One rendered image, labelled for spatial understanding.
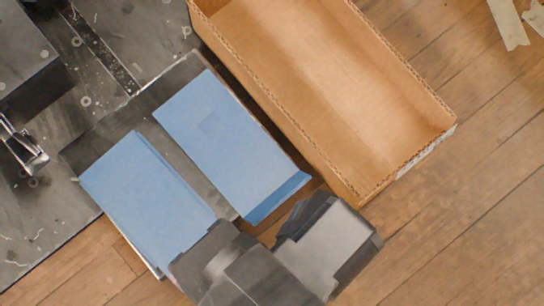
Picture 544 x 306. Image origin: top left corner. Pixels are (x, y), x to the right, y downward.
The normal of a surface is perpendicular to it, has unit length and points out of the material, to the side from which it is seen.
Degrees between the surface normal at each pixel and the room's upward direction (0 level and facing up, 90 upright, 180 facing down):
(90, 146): 0
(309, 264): 1
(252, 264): 42
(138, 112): 0
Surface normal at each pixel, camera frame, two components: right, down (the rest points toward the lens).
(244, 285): 0.44, -0.66
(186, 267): 0.33, 0.11
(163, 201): -0.02, -0.25
